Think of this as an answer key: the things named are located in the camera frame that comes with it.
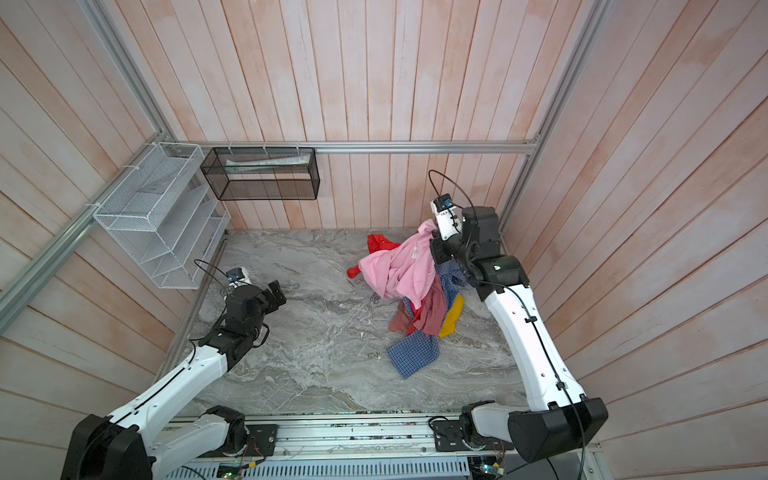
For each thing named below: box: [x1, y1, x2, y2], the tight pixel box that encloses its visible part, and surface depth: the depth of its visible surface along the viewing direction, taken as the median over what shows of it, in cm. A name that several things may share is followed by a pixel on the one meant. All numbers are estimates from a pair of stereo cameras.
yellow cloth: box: [440, 293, 464, 339], surface depth 93 cm
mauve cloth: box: [389, 276, 447, 336], surface depth 86 cm
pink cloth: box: [358, 219, 437, 309], surface depth 82 cm
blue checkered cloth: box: [387, 259, 467, 379], surface depth 87 cm
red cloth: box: [347, 234, 401, 279], surface depth 90 cm
